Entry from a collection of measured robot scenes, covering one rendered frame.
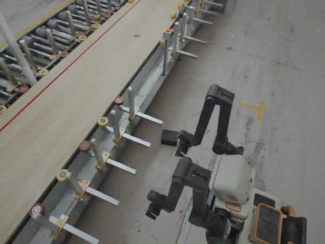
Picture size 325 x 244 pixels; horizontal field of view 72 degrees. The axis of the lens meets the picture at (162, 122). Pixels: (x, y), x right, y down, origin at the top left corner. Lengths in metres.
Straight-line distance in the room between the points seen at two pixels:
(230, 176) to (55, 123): 1.37
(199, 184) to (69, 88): 1.61
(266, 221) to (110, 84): 1.62
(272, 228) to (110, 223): 1.46
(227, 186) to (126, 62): 1.64
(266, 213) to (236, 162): 0.59
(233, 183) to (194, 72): 2.76
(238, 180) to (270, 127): 2.25
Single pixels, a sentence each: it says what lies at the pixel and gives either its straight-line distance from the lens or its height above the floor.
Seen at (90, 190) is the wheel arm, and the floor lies 0.84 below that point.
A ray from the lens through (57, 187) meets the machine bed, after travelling 1.83.
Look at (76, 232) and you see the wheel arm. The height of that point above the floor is 0.83.
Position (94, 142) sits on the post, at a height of 1.13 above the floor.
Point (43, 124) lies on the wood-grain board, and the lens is 1.97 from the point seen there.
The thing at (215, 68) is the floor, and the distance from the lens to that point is 3.85.
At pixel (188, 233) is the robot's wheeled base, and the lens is 2.15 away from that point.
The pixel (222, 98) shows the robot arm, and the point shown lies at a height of 1.62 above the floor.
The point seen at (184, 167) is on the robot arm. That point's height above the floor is 1.62.
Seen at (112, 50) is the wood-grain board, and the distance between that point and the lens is 2.52.
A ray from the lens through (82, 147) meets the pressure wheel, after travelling 1.75.
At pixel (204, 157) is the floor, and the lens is 2.75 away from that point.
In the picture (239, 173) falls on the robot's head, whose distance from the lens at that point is 1.15.
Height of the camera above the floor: 2.36
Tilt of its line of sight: 53 degrees down
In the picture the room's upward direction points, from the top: 6 degrees clockwise
